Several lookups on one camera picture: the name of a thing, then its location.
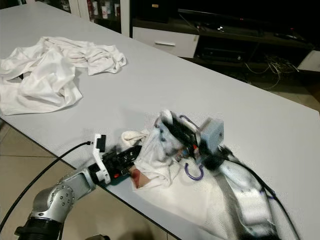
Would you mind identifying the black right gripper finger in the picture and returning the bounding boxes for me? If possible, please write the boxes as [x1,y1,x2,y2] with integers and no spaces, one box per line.
[167,119,200,146]
[166,130,196,152]

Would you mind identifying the blue plastic hanger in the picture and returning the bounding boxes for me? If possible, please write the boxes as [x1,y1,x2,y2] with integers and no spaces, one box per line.
[177,114,206,182]

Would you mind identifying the white shirt with brown patches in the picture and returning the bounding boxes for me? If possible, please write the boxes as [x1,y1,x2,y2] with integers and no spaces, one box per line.
[120,110,261,240]

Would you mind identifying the black media player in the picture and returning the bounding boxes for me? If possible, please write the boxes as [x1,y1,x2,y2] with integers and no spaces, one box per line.
[197,46,243,64]

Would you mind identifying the plain white shirt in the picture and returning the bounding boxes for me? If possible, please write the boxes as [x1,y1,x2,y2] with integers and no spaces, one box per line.
[0,36,127,117]

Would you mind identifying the black television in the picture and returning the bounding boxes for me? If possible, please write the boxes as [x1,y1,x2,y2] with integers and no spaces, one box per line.
[177,0,320,38]

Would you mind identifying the black speaker orange label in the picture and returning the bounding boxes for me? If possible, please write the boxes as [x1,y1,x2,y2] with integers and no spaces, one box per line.
[130,0,178,23]

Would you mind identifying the white glass door cabinet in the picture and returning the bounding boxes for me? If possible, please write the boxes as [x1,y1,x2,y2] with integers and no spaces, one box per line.
[25,0,131,38]

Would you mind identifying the dark tv stand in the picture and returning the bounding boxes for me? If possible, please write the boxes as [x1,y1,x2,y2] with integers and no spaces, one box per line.
[130,17,320,78]

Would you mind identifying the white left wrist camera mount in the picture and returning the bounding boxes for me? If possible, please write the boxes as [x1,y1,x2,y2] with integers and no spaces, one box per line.
[92,133,112,184]

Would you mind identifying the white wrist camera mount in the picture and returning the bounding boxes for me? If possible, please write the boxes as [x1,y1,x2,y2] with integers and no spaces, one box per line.
[92,133,112,184]
[198,118,226,153]

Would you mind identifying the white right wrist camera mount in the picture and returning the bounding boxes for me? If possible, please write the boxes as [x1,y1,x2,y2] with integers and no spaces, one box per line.
[198,118,226,153]

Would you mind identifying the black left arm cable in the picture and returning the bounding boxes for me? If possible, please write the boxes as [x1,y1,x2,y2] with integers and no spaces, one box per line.
[0,141,96,233]

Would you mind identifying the white drawer with handle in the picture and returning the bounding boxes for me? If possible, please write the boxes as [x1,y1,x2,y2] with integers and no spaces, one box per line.
[297,50,320,73]
[132,26,200,59]

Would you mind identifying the white cable bundle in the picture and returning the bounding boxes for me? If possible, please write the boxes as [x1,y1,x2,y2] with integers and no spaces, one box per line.
[242,52,301,91]

